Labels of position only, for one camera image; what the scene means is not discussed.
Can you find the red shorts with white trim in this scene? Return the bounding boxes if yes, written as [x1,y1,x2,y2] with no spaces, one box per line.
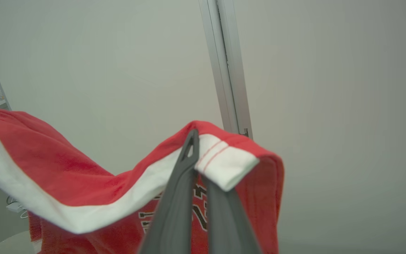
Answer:
[0,109,284,254]

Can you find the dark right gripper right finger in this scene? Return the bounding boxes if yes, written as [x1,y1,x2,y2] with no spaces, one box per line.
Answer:
[200,175,262,254]

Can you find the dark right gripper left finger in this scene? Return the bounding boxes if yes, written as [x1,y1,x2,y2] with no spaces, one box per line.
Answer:
[138,129,200,254]

